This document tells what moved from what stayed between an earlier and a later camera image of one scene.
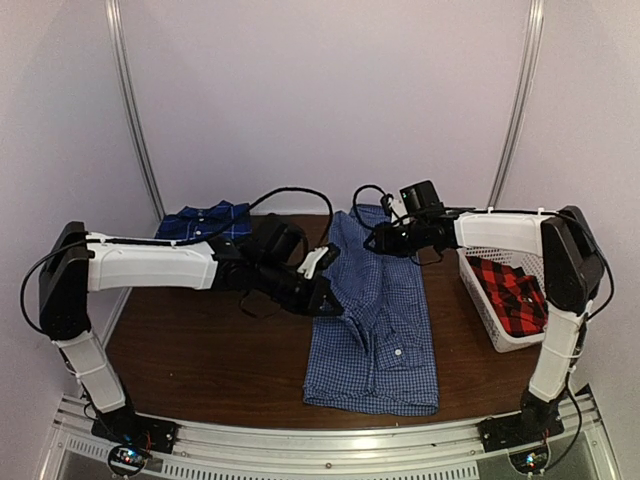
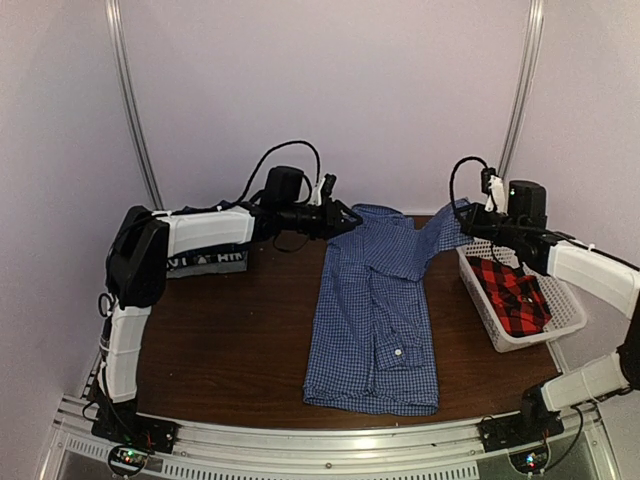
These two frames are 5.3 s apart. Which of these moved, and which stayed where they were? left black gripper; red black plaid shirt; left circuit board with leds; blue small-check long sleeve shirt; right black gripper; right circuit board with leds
Moved: left black gripper; right black gripper
Stayed: left circuit board with leds; blue small-check long sleeve shirt; right circuit board with leds; red black plaid shirt
